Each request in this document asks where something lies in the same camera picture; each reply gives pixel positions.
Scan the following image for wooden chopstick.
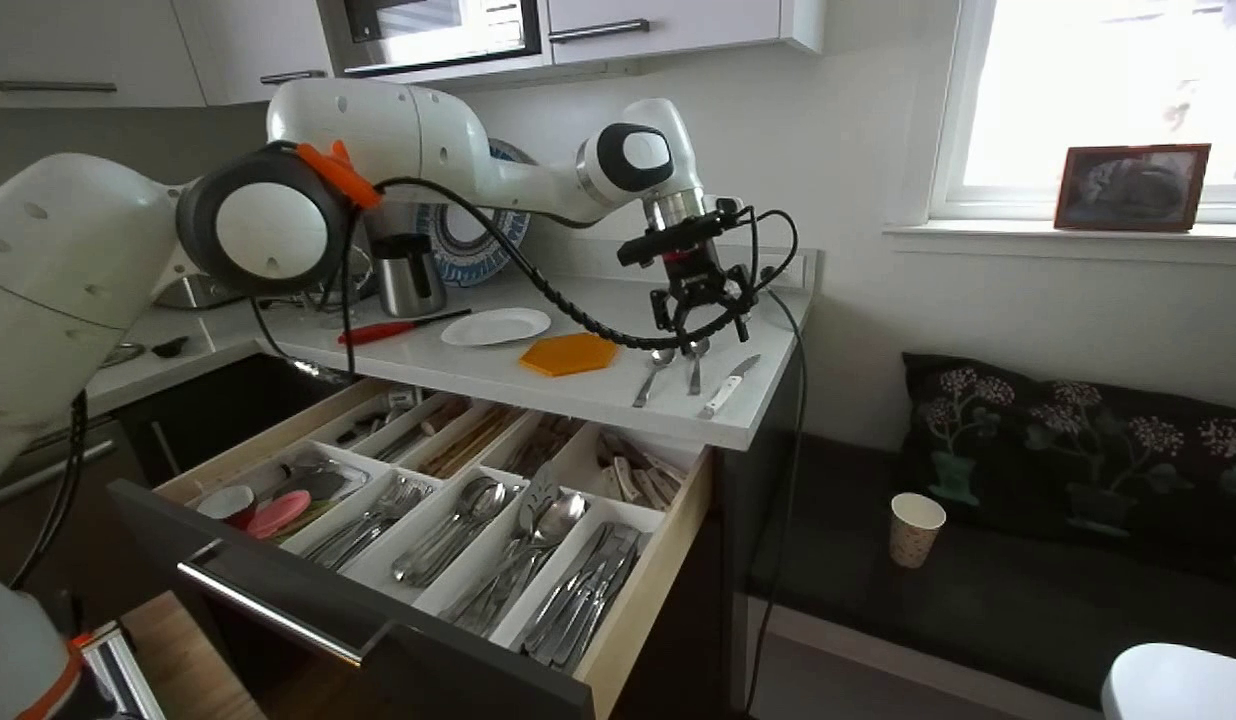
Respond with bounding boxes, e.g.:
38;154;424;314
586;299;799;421
427;399;509;481
420;399;499;478

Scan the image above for steel table knife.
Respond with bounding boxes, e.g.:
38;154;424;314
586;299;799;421
553;520;649;674
520;520;618;666
536;520;630;667

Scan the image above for beige handled knife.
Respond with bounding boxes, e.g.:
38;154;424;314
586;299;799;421
622;445;687;507
593;428;662;505

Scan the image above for steel tablespoon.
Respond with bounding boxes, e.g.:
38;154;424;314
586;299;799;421
468;485;579;633

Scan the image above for steel fork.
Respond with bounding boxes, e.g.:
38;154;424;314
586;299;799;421
325;481;427;573
309;481;408;564
315;481;414;568
331;481;436;576

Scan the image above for white upper cabinet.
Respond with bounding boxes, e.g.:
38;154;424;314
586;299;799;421
0;0;829;112

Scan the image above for paper cup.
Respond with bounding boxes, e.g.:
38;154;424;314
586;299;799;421
887;487;952;576

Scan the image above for red handled knife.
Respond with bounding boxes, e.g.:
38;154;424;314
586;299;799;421
337;307;474;352

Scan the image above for blue patterned decorative plate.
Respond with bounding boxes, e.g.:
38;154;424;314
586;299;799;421
412;138;538;297

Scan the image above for dark kitchen utensil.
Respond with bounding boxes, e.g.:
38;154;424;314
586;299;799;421
504;411;582;481

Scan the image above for large steel serving spoon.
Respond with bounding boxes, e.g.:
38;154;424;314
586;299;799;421
487;487;595;636

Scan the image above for bench with dark cushion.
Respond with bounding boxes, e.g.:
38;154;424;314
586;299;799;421
736;433;1236;720

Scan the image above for white plate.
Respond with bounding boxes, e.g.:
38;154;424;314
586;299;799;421
436;304;555;352

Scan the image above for white wall outlet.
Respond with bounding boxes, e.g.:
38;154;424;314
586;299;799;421
760;251;807;294

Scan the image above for white framed window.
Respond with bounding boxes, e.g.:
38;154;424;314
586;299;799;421
887;0;1236;264

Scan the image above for built-in black microwave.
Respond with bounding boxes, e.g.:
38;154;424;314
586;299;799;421
310;0;553;82

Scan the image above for dark base cabinet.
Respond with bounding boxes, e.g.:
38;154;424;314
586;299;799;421
79;350;807;720

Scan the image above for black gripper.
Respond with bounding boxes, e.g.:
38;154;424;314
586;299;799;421
649;250;760;344

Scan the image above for steel drawer handle bar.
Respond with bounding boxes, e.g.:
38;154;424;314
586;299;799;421
173;537;395;674

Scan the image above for dark picture frame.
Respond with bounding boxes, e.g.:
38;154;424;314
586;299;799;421
1052;141;1217;238

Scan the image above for white side table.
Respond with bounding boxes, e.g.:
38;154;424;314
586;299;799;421
1094;640;1236;720

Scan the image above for white cutlery organizer tray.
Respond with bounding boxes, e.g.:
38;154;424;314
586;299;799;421
337;407;687;675
173;386;520;576

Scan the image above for wooden drawer with dark front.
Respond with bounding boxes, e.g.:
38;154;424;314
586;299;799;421
102;378;718;720

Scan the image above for steel coffee carafe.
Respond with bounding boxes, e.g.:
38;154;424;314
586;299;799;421
371;233;447;322

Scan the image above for orange flat lid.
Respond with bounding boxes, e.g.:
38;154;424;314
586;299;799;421
514;328;622;380

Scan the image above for steel cabinet handle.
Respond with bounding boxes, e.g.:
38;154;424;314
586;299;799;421
0;75;121;101
257;64;337;90
548;17;654;46

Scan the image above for dark floral pillow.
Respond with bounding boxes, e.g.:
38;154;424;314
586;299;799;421
899;350;1236;584

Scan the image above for steel teaspoon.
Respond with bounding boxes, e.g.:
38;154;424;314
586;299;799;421
405;471;512;593
412;471;514;593
395;471;504;590
387;478;494;584

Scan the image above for black steel bottle opener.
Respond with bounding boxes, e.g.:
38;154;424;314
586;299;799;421
331;399;408;453

